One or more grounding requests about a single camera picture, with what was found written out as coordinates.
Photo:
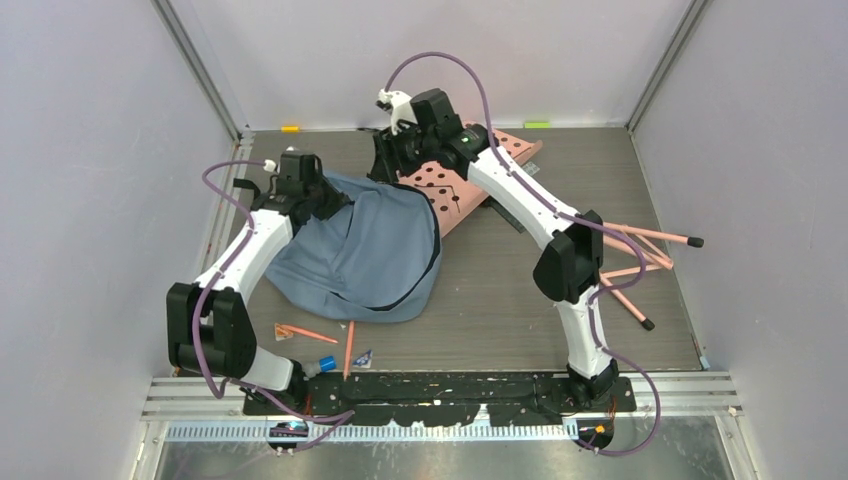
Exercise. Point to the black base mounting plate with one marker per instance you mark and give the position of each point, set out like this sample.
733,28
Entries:
442,399

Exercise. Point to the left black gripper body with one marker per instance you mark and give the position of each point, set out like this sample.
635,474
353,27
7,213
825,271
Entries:
325,200

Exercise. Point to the blue fabric backpack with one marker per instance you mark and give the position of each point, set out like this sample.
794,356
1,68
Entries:
376,261

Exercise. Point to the blue grey glue stick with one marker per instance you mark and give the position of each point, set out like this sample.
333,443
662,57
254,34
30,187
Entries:
323,365

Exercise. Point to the orange pencil short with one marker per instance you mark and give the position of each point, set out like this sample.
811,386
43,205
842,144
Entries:
308,333

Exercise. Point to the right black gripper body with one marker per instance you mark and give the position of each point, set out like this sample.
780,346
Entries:
407,148

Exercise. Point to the aluminium front rail frame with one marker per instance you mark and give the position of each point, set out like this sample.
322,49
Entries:
370,252

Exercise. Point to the dark grey lego plate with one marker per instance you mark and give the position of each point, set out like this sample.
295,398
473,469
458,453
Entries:
509,186

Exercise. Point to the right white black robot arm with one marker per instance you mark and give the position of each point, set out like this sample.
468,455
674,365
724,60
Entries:
568,270

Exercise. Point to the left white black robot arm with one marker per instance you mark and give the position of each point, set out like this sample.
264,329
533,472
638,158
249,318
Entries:
209,331

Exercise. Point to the small orange white eraser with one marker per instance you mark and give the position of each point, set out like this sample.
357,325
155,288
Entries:
282,332

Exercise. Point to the pink perforated music stand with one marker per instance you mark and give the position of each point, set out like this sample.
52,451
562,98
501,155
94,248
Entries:
454,198

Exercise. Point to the orange pencil long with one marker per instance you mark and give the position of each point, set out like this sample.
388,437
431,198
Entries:
349,349

